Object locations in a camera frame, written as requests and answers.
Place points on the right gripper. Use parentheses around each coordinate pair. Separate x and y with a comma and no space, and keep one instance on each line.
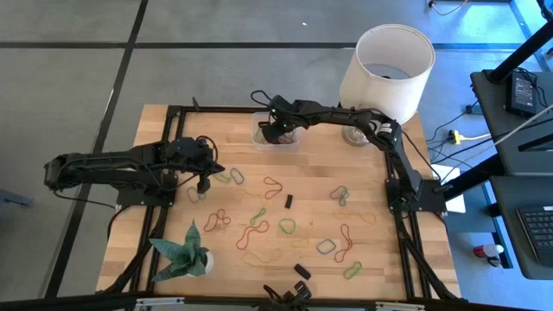
(291,116)

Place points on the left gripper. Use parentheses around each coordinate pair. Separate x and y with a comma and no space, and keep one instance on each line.
(190,153)

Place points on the teal rubber band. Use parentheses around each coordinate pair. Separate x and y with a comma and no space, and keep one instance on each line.
(188,196)
(332,193)

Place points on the green rubber band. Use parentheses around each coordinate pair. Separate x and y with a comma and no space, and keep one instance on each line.
(258,216)
(360,263)
(280,226)
(229,180)

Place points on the blue rubber band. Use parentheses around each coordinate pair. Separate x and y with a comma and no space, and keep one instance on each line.
(241,183)
(334,244)

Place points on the small black block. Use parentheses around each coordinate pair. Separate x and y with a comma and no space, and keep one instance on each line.
(288,201)

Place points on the long yellow rubber band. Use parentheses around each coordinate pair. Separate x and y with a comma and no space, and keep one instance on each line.
(244,258)

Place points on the wide black rubber band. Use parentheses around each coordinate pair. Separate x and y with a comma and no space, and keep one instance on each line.
(302,271)

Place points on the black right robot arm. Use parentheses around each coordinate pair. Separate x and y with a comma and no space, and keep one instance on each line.
(345,116)

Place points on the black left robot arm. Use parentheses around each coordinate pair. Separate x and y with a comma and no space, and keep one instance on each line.
(108,166)

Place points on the clear plastic bin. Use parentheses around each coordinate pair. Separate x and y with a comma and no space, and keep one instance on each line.
(256,142)

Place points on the green plant white pot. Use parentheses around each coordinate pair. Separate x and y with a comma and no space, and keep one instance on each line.
(186,255)

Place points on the white shade silver table lamp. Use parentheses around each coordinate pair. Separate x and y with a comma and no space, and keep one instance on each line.
(389,95)

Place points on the silver aluminium extrusion bar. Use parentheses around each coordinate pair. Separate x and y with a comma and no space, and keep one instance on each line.
(399,306)
(160,301)

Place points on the yellow power plug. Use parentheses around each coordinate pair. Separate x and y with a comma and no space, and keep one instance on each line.
(455,137)

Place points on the white paper sheet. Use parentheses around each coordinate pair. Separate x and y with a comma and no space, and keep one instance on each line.
(455,203)

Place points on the grey chair base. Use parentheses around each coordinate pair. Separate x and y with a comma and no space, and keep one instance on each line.
(13,199)

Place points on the black diagonal strut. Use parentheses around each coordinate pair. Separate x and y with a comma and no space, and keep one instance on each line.
(471,177)

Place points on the black desk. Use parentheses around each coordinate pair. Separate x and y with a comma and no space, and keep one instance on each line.
(488,129)
(505,224)

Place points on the red white spray bottle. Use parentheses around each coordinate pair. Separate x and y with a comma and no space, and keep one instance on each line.
(488,250)

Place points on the black power supply box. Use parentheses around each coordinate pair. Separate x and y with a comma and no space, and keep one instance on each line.
(522,93)

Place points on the black diagonal pole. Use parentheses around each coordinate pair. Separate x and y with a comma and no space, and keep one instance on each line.
(518,54)

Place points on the black keyboard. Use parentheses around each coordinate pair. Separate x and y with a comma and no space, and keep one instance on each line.
(538,233)

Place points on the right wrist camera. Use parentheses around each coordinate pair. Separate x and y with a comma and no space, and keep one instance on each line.
(278,103)

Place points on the black aluminium table frame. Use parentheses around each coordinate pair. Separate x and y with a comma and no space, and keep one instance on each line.
(216,109)

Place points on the black bracket object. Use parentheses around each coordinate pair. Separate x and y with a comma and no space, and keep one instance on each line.
(298,288)

